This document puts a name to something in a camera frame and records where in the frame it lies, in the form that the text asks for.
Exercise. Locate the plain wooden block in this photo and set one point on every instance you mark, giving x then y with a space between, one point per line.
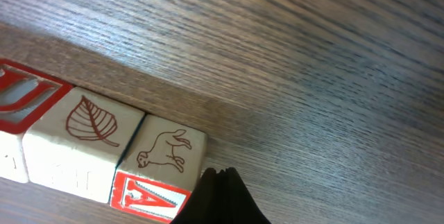
26 95

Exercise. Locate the wooden block blue side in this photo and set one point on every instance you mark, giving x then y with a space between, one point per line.
75 146

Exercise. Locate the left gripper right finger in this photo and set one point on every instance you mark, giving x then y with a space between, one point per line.
234 203

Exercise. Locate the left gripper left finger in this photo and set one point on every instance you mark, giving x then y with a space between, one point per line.
198 206

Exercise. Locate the red letter wooden block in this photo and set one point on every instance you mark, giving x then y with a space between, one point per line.
160 170

